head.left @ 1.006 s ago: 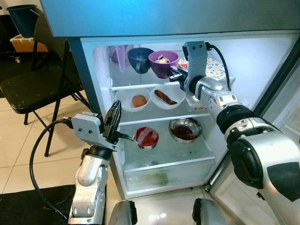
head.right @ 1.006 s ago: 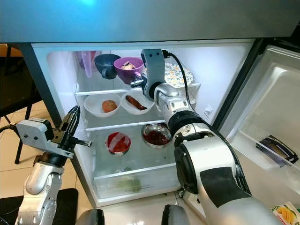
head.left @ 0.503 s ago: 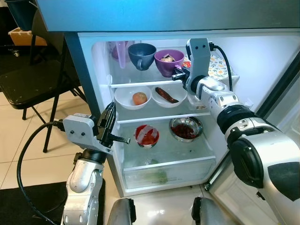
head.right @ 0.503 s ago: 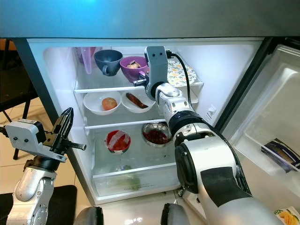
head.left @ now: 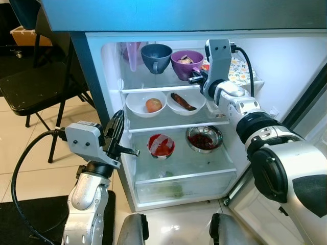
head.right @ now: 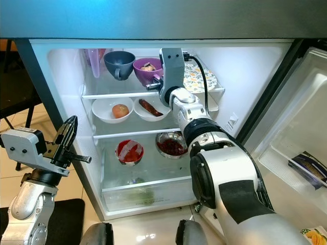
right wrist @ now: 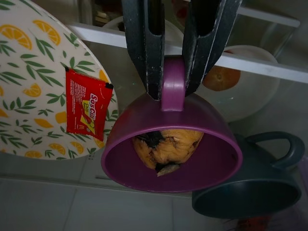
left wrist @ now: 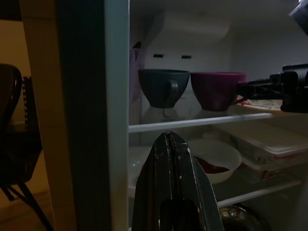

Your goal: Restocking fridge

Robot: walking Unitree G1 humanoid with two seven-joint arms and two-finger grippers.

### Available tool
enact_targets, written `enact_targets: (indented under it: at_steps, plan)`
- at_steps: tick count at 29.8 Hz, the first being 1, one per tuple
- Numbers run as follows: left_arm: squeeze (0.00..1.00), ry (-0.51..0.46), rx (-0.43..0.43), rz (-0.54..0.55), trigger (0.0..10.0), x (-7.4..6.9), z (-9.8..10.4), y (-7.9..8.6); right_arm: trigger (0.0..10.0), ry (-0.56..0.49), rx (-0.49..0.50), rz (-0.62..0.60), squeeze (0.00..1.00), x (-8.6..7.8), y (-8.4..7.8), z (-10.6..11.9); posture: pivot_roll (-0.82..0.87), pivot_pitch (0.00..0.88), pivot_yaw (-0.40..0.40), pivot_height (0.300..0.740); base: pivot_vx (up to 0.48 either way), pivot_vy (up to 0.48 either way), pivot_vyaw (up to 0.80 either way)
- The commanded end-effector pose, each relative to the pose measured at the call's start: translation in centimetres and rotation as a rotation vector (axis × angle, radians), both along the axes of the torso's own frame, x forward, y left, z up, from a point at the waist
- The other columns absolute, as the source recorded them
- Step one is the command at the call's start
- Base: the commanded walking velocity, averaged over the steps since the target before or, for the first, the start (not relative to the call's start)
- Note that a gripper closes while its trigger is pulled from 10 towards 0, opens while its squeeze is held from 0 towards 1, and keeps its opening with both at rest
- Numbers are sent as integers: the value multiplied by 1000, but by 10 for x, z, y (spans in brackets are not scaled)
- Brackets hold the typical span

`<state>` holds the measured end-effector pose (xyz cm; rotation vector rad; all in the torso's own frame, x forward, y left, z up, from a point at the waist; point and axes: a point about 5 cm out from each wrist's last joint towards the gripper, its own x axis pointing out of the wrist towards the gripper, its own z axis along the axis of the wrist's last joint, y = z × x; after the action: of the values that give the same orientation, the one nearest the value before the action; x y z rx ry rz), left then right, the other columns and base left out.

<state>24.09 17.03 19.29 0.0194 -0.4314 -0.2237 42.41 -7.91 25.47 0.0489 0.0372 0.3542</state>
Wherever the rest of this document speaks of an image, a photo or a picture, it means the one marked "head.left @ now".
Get silver robot leg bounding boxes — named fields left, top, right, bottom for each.
left=118, top=213, right=150, bottom=245
left=208, top=213, right=259, bottom=245

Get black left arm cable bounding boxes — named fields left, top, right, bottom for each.
left=11, top=129, right=69, bottom=244

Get white round bowl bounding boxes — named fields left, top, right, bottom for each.
left=126, top=91, right=167, bottom=118

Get grey blue mug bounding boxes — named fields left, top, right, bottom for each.
left=141, top=44, right=173, bottom=75

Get purple bowl with handle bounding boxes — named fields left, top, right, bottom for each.
left=170, top=50, right=205, bottom=82

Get silver robot left leg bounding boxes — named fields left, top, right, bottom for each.
left=118, top=213, right=150, bottom=245

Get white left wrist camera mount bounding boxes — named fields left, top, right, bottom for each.
left=65, top=121, right=110, bottom=166

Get grey fridge lower door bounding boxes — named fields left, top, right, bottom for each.
left=225, top=64, right=327, bottom=245

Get grey steel fridge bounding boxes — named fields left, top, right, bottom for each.
left=41, top=0, right=327, bottom=212

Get beige food lump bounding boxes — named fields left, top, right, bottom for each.
left=176, top=55, right=197, bottom=65

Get clear crisper drawer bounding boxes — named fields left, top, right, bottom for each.
left=134, top=168, right=238, bottom=205

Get steel bowl red berries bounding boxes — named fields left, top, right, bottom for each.
left=185, top=126, right=224, bottom=154

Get red film-wrapped bowl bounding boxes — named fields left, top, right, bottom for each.
left=147, top=133, right=175, bottom=158

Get floral printed plate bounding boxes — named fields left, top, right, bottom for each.
left=227, top=55, right=256, bottom=86

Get silver robot right leg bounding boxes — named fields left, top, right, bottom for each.
left=208, top=213, right=259, bottom=245

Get taped cardboard box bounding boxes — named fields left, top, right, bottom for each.
left=10, top=26, right=44, bottom=46

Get translucent purple cup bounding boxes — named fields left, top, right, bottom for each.
left=123, top=42, right=146, bottom=72

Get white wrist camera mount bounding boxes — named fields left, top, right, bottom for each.
left=206, top=39, right=233, bottom=87
left=65, top=121, right=110, bottom=166

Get green vegetables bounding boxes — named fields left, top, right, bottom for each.
left=158, top=184, right=184, bottom=199

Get brown sausage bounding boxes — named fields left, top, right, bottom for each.
left=171, top=93, right=197, bottom=111

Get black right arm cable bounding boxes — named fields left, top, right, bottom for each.
left=230, top=43, right=256, bottom=97

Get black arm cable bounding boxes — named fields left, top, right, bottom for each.
left=230, top=43, right=256, bottom=97
left=11, top=129, right=69, bottom=244

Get red apple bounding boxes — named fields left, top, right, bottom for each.
left=146, top=99, right=163, bottom=113

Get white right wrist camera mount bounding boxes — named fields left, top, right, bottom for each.
left=206, top=39, right=233, bottom=87

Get black folding chair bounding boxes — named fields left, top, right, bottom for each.
left=0, top=0, right=95, bottom=164

